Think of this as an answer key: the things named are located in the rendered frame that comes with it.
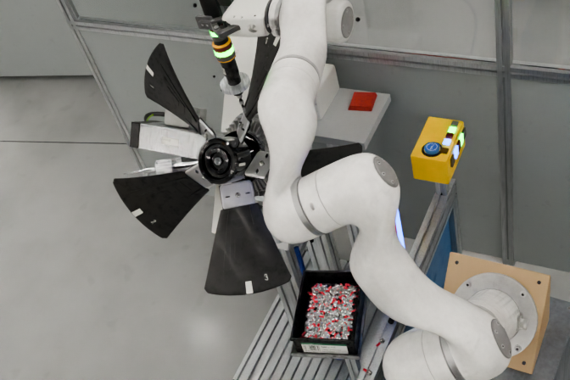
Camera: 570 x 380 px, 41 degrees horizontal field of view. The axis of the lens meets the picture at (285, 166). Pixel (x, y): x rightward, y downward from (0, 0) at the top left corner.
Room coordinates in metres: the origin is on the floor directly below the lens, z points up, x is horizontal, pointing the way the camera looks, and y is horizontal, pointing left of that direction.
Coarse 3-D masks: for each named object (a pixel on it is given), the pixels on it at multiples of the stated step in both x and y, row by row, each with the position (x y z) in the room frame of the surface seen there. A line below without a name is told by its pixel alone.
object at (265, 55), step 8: (264, 40) 1.64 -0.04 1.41; (272, 40) 1.61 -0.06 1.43; (280, 40) 1.58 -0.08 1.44; (256, 48) 1.67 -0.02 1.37; (264, 48) 1.62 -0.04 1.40; (272, 48) 1.59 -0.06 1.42; (256, 56) 1.65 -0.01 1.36; (264, 56) 1.60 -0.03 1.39; (272, 56) 1.57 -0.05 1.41; (256, 64) 1.63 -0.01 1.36; (264, 64) 1.58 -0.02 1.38; (256, 72) 1.60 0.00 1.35; (264, 72) 1.56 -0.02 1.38; (256, 80) 1.58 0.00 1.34; (264, 80) 1.54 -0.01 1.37; (256, 88) 1.55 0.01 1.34; (248, 96) 1.58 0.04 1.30; (256, 96) 1.53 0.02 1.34; (248, 104) 1.56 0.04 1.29; (256, 104) 1.51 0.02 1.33; (248, 112) 1.52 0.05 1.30; (256, 112) 1.49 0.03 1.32
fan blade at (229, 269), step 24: (240, 216) 1.39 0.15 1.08; (216, 240) 1.36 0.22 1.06; (240, 240) 1.35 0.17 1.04; (264, 240) 1.35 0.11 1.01; (216, 264) 1.32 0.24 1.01; (240, 264) 1.31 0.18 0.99; (264, 264) 1.31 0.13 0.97; (216, 288) 1.28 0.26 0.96; (240, 288) 1.27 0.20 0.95; (264, 288) 1.26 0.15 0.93
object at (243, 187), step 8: (232, 184) 1.45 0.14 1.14; (240, 184) 1.46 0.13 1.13; (248, 184) 1.46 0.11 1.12; (224, 192) 1.44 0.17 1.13; (232, 192) 1.44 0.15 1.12; (240, 192) 1.44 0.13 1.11; (248, 192) 1.44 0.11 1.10; (224, 200) 1.42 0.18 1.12; (232, 200) 1.43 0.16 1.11; (240, 200) 1.43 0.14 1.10; (248, 200) 1.43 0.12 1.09; (224, 208) 1.41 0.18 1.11
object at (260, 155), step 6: (258, 156) 1.48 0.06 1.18; (264, 156) 1.47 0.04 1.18; (252, 162) 1.46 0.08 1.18; (258, 162) 1.46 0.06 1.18; (264, 162) 1.45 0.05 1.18; (252, 168) 1.44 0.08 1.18; (258, 168) 1.44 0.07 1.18; (264, 168) 1.43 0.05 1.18; (246, 174) 1.43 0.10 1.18; (252, 174) 1.42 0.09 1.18; (258, 174) 1.41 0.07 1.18; (264, 174) 1.41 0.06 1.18
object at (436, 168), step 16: (432, 128) 1.50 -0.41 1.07; (448, 128) 1.49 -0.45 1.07; (416, 144) 1.46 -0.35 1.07; (464, 144) 1.49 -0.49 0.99; (416, 160) 1.42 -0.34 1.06; (432, 160) 1.39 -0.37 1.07; (448, 160) 1.38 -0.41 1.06; (416, 176) 1.42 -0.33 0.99; (432, 176) 1.40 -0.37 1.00; (448, 176) 1.37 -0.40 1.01
